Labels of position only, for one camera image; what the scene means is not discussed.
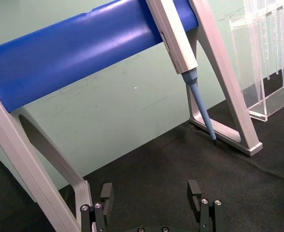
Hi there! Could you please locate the clear acrylic tip rack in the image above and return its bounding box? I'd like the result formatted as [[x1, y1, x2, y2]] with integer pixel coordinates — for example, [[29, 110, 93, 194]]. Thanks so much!
[[229, 0, 284, 122]]

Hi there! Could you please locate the grey pipette with blue shaft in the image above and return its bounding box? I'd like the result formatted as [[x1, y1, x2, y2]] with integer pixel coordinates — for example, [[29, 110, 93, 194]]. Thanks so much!
[[145, 0, 217, 146]]

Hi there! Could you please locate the black table cloth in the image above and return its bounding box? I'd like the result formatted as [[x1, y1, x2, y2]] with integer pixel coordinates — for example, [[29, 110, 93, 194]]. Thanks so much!
[[0, 64, 284, 232]]

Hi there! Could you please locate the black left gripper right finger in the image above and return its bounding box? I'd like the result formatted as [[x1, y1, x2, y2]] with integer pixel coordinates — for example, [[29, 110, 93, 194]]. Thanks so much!
[[186, 180, 224, 232]]

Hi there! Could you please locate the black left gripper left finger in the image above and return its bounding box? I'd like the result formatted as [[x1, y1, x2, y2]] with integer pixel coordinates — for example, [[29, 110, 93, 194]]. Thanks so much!
[[80, 182, 114, 232]]

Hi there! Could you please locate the grey pipette stand blue bar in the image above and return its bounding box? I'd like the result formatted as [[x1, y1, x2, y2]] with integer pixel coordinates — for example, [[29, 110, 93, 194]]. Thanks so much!
[[0, 0, 263, 232]]

